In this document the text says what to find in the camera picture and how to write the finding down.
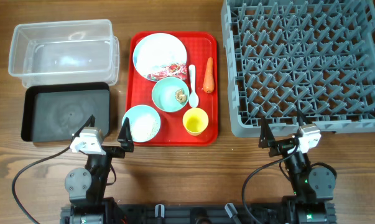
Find red snack wrapper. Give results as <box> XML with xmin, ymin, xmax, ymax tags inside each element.
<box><xmin>147</xmin><ymin>63</ymin><xmax>187</xmax><ymax>82</ymax></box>

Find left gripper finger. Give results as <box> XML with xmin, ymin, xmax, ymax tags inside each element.
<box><xmin>117</xmin><ymin>117</ymin><xmax>134</xmax><ymax>146</ymax></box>
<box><xmin>72</xmin><ymin>115</ymin><xmax>95</xmax><ymax>139</ymax></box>

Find light blue plate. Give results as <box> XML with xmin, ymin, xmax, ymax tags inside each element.
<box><xmin>132</xmin><ymin>33</ymin><xmax>187</xmax><ymax>81</ymax></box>

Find green bowl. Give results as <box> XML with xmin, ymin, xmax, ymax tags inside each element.
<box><xmin>152</xmin><ymin>77</ymin><xmax>190</xmax><ymax>113</ymax></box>

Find light blue bowl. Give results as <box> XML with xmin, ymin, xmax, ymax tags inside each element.
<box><xmin>123</xmin><ymin>105</ymin><xmax>161</xmax><ymax>143</ymax></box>

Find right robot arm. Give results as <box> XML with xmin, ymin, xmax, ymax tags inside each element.
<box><xmin>259</xmin><ymin>111</ymin><xmax>337</xmax><ymax>224</ymax></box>

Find black tray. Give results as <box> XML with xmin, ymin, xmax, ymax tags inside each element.
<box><xmin>21</xmin><ymin>82</ymin><xmax>111</xmax><ymax>142</ymax></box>

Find white rice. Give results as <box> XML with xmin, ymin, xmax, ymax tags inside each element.
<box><xmin>131</xmin><ymin>114</ymin><xmax>159</xmax><ymax>142</ymax></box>

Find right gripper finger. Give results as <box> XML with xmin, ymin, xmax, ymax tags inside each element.
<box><xmin>259</xmin><ymin>116</ymin><xmax>275</xmax><ymax>148</ymax></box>
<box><xmin>297</xmin><ymin>109</ymin><xmax>308</xmax><ymax>126</ymax></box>

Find brown food scrap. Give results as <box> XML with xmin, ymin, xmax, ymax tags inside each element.
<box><xmin>175</xmin><ymin>89</ymin><xmax>187</xmax><ymax>104</ymax></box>

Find grey dishwasher rack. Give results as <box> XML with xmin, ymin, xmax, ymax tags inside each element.
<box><xmin>221</xmin><ymin>0</ymin><xmax>375</xmax><ymax>138</ymax></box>

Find orange carrot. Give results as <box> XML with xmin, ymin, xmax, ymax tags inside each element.
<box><xmin>203</xmin><ymin>57</ymin><xmax>215</xmax><ymax>93</ymax></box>

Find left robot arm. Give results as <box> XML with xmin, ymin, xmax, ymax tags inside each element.
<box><xmin>60</xmin><ymin>116</ymin><xmax>134</xmax><ymax>224</ymax></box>

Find white plastic spoon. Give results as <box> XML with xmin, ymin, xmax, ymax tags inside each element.
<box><xmin>188</xmin><ymin>65</ymin><xmax>199</xmax><ymax>108</ymax></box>

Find clear plastic bin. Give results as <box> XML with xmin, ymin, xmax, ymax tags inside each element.
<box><xmin>8</xmin><ymin>19</ymin><xmax>120</xmax><ymax>88</ymax></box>

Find yellow plastic cup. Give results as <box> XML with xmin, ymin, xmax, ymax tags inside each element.
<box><xmin>182</xmin><ymin>108</ymin><xmax>209</xmax><ymax>136</ymax></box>

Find red serving tray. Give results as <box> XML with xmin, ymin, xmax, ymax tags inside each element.
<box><xmin>126</xmin><ymin>31</ymin><xmax>218</xmax><ymax>146</ymax></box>

